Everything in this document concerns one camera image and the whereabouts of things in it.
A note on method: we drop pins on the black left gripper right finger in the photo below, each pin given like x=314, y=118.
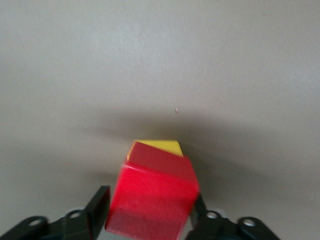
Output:
x=217, y=227

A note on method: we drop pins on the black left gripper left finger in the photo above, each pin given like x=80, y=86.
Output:
x=97, y=212

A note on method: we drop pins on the red cube block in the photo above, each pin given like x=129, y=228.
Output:
x=155, y=195

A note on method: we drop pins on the yellow cube block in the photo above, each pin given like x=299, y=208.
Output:
x=165, y=145

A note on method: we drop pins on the brown table cover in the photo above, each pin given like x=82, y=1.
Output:
x=150, y=62

